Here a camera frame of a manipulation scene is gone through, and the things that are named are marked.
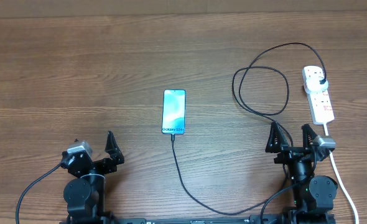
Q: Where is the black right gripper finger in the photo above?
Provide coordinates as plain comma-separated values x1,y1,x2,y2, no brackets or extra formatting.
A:
302,124,317,149
265,121,289,153

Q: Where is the blue smartphone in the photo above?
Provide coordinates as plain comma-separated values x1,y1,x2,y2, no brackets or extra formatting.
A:
162,90,186,134

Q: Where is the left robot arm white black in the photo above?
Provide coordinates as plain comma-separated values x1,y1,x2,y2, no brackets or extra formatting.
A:
15,131,124,224

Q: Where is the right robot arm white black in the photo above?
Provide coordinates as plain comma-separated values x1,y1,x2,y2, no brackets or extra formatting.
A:
259,122,338,223

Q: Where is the white charger plug adapter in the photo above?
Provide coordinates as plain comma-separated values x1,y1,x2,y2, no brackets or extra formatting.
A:
304,77,328,94

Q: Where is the white power strip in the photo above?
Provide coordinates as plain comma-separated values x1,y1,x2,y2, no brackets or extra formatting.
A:
302,65,335,124

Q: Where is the white power strip cord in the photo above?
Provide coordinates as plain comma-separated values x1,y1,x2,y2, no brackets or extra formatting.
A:
322,123,360,224

